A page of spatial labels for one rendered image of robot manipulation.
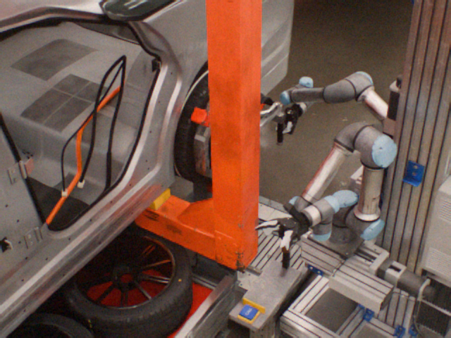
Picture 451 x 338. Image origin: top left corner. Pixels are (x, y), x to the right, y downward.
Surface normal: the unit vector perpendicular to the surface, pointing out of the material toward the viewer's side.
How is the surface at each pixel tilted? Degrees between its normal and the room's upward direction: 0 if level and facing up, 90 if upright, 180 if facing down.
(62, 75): 2
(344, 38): 0
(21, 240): 90
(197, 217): 90
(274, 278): 0
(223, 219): 90
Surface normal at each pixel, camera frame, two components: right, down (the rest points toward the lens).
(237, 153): -0.53, 0.54
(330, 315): -0.01, -0.78
